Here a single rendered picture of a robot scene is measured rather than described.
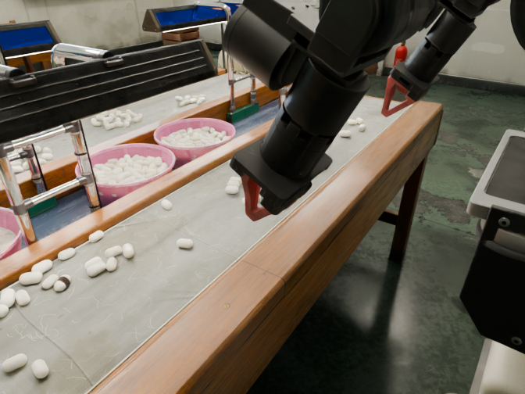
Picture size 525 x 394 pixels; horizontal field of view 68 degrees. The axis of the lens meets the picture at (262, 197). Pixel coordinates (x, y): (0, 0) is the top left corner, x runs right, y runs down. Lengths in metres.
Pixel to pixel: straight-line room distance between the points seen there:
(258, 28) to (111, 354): 0.51
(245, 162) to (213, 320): 0.34
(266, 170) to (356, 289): 1.51
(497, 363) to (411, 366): 1.01
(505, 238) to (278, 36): 0.29
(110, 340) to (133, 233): 0.29
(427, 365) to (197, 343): 1.16
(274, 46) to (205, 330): 0.44
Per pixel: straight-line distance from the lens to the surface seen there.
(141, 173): 1.16
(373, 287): 1.87
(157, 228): 0.90
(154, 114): 1.62
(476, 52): 5.25
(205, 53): 0.87
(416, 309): 1.83
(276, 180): 0.36
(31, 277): 0.84
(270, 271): 0.73
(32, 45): 1.26
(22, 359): 0.70
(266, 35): 0.35
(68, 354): 0.70
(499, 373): 0.62
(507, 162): 0.56
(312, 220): 0.86
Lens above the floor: 1.25
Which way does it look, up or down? 31 degrees down
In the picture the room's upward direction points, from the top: straight up
